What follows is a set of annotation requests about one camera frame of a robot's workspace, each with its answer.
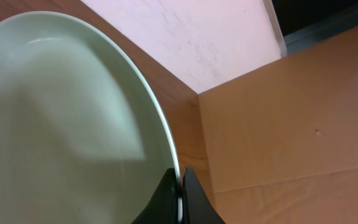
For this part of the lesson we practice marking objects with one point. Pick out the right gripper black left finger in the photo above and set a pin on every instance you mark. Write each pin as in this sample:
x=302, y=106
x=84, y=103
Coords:
x=163, y=205

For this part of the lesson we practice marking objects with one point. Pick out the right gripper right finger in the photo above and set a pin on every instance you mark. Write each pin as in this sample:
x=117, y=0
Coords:
x=197, y=209

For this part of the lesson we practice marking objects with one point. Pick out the light blue plate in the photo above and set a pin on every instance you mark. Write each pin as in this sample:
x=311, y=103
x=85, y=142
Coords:
x=83, y=138

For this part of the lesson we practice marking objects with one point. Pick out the brown cardboard box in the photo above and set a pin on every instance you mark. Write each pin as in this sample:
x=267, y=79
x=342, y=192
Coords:
x=282, y=141

